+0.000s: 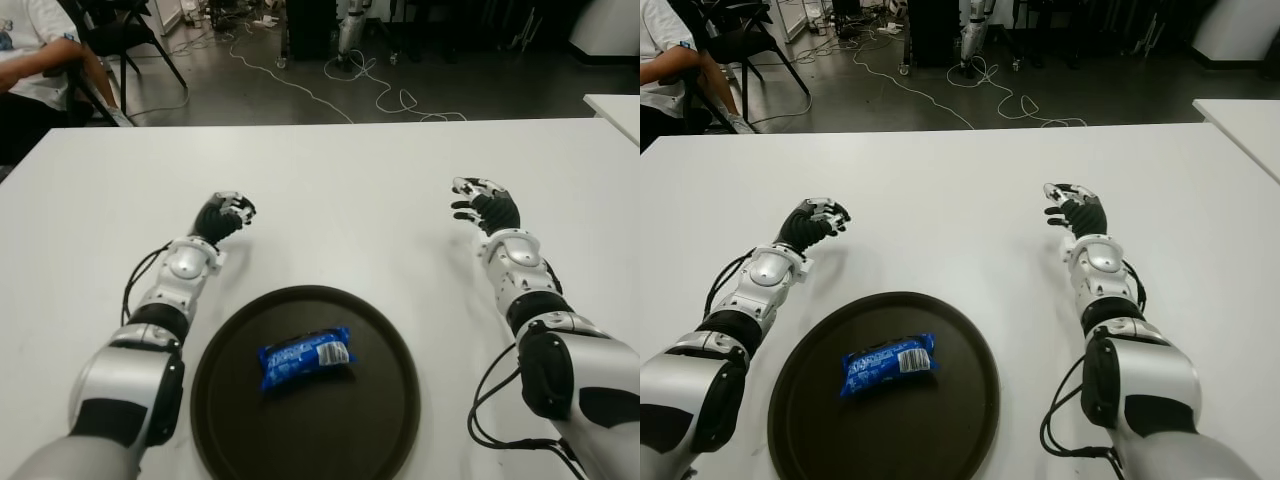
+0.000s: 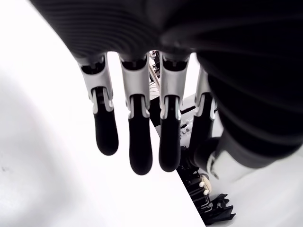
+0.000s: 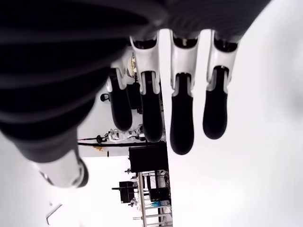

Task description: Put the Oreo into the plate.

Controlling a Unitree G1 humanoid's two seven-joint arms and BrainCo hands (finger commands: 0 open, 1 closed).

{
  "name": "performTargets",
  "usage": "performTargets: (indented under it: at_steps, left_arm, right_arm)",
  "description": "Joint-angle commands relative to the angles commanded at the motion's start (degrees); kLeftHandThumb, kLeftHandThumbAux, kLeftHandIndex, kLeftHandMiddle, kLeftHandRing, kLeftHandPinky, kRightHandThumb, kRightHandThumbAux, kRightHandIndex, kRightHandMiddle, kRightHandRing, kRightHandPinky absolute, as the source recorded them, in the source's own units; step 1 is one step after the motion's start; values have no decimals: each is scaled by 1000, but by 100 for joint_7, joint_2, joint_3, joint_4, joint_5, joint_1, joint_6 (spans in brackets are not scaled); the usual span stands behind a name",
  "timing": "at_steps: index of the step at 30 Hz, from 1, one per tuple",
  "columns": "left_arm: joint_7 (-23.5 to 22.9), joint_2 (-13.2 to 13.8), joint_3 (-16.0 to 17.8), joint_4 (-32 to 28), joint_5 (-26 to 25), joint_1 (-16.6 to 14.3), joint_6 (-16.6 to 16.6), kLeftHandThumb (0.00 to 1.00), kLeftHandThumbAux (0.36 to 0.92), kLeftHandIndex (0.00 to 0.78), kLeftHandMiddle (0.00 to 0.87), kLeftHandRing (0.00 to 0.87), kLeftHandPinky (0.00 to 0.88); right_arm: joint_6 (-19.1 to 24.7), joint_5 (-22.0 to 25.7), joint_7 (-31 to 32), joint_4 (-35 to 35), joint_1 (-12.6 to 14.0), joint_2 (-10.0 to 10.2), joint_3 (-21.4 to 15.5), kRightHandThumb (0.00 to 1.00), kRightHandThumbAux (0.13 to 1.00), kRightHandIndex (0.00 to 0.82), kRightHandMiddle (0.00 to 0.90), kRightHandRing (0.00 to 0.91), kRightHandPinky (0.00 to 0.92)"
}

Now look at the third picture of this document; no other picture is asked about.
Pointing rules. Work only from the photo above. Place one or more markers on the black gantry pole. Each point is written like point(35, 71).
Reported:
point(106, 143)

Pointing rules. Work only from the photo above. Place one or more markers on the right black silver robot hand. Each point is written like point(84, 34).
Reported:
point(47, 71)

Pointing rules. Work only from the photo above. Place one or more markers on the black PC tower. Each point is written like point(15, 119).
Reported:
point(159, 194)

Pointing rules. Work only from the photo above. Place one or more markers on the black cabinet on casters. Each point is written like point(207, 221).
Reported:
point(146, 158)

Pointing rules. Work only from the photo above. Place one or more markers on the cream padded object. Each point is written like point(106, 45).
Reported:
point(131, 66)

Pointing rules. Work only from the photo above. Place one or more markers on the black computer monitor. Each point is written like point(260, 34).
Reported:
point(125, 191)

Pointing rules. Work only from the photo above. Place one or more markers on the small blue bag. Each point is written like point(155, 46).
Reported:
point(156, 203)

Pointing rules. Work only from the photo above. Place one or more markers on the white frame wooden desk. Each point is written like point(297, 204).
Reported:
point(142, 201)

